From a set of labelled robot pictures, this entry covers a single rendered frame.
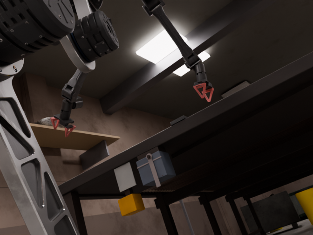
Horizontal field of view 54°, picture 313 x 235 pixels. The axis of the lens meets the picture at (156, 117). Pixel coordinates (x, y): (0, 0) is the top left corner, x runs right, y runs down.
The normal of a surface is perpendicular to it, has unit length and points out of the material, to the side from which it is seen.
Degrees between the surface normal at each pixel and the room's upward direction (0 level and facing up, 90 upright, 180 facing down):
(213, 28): 90
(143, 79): 90
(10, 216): 90
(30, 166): 90
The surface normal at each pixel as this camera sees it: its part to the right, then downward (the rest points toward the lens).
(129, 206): -0.48, -0.21
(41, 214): 0.91, -0.39
